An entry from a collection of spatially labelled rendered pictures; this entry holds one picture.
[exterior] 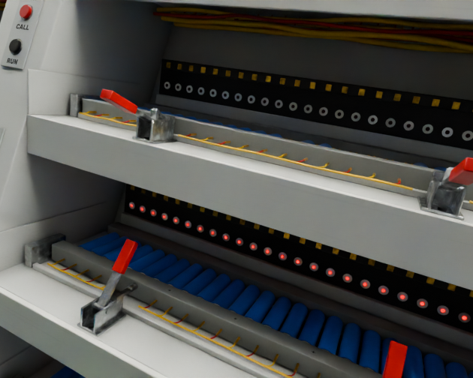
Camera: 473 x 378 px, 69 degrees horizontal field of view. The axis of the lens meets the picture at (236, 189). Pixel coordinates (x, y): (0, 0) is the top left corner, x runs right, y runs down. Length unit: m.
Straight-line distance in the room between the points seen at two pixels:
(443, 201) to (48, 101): 0.43
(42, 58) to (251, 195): 0.30
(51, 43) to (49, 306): 0.30
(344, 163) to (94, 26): 0.36
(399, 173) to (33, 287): 0.40
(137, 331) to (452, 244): 0.29
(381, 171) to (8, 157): 0.40
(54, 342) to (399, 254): 0.34
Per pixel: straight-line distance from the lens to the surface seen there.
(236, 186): 0.30
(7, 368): 0.59
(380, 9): 0.34
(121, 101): 0.32
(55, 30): 0.49
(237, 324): 0.37
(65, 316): 0.42
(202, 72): 0.54
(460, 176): 0.24
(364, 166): 0.33
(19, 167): 0.48
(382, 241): 0.28
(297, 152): 0.34
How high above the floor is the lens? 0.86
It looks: 1 degrees up
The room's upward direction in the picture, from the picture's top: 16 degrees clockwise
